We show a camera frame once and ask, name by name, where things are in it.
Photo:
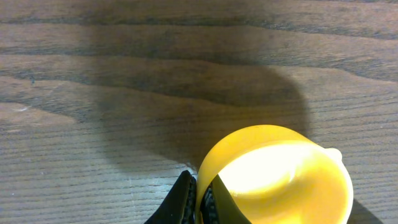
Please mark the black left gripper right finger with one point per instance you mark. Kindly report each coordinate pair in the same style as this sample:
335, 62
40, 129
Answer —
218, 207

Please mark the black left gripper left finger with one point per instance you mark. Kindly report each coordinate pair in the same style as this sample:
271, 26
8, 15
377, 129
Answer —
178, 207

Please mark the yellow plastic bowl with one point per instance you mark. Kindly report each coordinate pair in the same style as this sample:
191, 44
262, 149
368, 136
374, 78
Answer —
276, 175

